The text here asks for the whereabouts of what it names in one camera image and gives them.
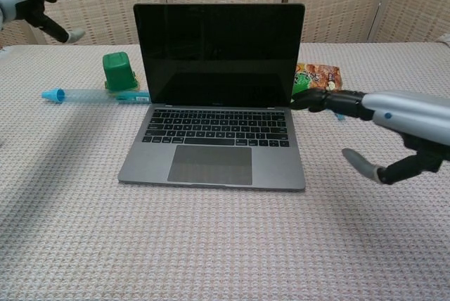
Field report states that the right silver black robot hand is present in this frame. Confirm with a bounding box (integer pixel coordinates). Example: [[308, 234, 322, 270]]
[[290, 89, 450, 186]]

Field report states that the silver laptop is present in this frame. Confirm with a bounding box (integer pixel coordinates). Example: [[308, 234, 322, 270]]
[[117, 2, 307, 192]]

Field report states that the green orange snack bag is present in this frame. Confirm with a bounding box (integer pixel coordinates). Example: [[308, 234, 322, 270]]
[[291, 63, 342, 97]]

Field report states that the blue green water pump toy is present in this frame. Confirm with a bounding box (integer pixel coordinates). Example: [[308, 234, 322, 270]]
[[41, 87, 346, 122]]

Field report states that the green plastic container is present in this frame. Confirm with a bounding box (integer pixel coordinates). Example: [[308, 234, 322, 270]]
[[102, 53, 141, 91]]

